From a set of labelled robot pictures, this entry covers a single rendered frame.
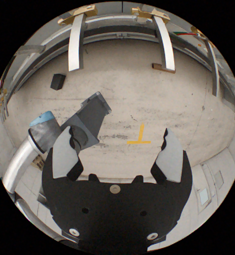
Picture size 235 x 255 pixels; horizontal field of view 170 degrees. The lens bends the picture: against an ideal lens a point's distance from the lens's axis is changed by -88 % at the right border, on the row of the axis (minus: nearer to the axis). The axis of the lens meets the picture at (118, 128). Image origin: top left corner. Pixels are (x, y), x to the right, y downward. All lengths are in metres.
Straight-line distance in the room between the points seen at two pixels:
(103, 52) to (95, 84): 0.43
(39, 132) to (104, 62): 0.94
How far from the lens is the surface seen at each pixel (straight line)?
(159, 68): 1.07
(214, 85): 0.43
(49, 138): 0.42
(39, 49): 0.58
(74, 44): 0.26
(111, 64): 1.06
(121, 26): 0.45
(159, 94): 1.17
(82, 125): 0.57
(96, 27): 0.46
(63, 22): 0.40
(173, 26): 0.46
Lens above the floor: 1.04
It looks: 57 degrees down
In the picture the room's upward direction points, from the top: 177 degrees counter-clockwise
